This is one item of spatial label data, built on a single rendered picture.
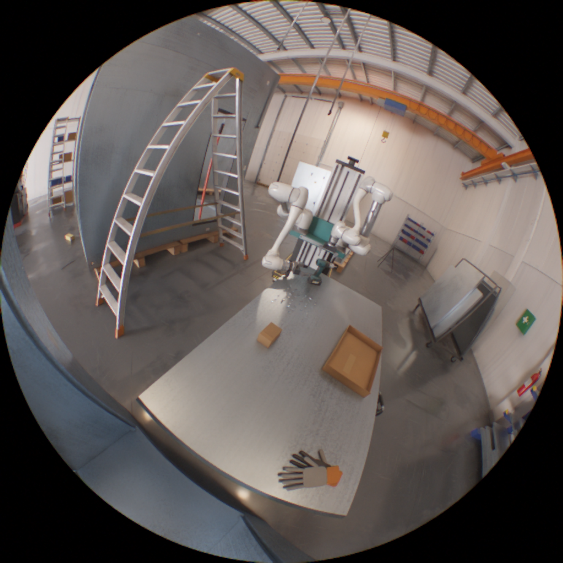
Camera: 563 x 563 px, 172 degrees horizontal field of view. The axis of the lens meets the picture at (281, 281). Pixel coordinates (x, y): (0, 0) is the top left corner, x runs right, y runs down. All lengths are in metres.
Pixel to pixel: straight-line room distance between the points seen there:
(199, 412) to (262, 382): 0.31
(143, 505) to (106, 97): 2.95
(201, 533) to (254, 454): 0.83
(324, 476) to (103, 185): 2.63
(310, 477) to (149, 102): 2.90
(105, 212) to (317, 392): 2.41
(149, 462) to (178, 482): 0.20
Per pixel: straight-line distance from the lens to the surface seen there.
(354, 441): 0.99
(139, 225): 1.53
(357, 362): 1.21
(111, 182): 2.27
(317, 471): 0.84
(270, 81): 3.61
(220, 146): 7.27
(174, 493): 1.37
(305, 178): 8.24
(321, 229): 2.17
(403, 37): 8.60
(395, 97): 9.73
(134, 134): 2.30
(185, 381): 0.85
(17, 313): 0.60
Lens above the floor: 1.43
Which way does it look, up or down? 32 degrees down
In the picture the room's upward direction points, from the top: 21 degrees clockwise
